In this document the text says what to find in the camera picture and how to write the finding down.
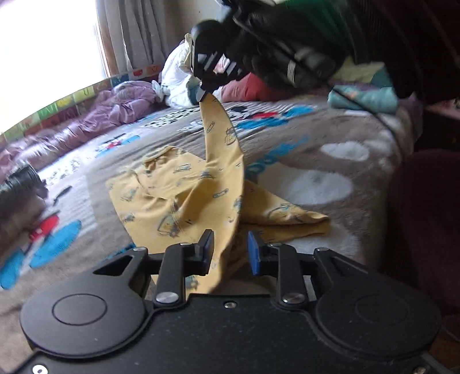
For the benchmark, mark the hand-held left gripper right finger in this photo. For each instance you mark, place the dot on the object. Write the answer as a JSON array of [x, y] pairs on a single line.
[[253, 253]]

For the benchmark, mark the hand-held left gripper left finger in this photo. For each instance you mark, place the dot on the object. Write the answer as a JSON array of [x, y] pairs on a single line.
[[207, 251]]

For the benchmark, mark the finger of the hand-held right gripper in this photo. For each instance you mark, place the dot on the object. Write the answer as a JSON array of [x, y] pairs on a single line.
[[230, 73], [205, 84]]

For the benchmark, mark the yellow printed pants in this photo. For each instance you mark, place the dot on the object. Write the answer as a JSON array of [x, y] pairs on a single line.
[[215, 172]]

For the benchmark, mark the person's right forearm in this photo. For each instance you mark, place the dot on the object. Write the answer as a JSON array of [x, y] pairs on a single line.
[[402, 43]]

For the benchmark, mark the person's right hand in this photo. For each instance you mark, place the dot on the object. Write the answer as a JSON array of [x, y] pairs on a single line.
[[266, 36]]

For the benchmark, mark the red and blue rolled quilt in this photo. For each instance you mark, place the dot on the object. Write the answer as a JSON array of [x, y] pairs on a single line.
[[251, 90]]

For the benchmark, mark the white quilt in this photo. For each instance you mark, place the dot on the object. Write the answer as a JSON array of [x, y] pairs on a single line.
[[176, 72]]

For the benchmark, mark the grey curtain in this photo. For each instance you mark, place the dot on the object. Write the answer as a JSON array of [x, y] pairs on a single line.
[[143, 32]]

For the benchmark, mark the purple duvet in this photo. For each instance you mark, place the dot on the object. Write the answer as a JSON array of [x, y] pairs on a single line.
[[107, 104]]

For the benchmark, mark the pale yellow cloth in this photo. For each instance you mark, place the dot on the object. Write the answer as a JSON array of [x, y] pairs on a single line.
[[363, 73]]

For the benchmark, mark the teal printed garment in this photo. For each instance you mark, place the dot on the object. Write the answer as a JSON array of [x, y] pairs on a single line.
[[363, 99]]

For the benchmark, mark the cartoon mouse printed blanket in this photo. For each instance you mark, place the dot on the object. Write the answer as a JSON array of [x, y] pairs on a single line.
[[377, 172]]

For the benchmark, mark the colourful alphabet foam mat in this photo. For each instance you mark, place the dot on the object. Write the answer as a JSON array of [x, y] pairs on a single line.
[[54, 108]]

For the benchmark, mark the window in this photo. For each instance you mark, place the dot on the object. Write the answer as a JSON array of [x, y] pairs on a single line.
[[46, 54]]

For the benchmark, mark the person's maroon clothed leg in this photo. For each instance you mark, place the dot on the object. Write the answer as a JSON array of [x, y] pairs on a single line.
[[424, 233]]

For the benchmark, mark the folded blue jeans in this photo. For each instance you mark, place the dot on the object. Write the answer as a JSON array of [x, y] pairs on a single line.
[[21, 181]]

